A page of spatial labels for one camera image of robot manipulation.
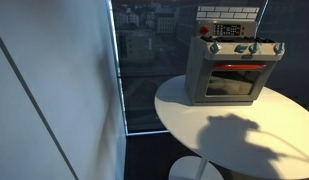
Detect blue stove knob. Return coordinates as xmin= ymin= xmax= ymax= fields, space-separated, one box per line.
xmin=248 ymin=41 xmax=261 ymax=55
xmin=273 ymin=41 xmax=286 ymax=55
xmin=234 ymin=43 xmax=250 ymax=54
xmin=209 ymin=41 xmax=222 ymax=55

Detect grey toy stove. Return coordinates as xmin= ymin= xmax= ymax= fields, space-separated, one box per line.
xmin=184 ymin=5 xmax=287 ymax=107

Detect red round timer knob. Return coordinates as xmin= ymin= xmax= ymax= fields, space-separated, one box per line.
xmin=199 ymin=25 xmax=211 ymax=36

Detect black stove display panel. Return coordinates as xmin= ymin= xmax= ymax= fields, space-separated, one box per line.
xmin=212 ymin=23 xmax=242 ymax=37

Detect grey oven door with window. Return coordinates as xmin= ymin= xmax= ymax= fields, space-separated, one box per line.
xmin=197 ymin=59 xmax=277 ymax=103

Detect white brick pattern backsplash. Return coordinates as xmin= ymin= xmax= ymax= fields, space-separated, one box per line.
xmin=196 ymin=5 xmax=261 ymax=20

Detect silver window frame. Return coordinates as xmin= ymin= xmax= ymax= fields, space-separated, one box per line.
xmin=105 ymin=0 xmax=171 ymax=137

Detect white round table pedestal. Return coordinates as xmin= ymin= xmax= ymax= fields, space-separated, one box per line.
xmin=168 ymin=155 xmax=226 ymax=180

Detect red oven door handle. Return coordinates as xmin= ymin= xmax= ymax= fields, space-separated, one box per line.
xmin=213 ymin=63 xmax=267 ymax=71

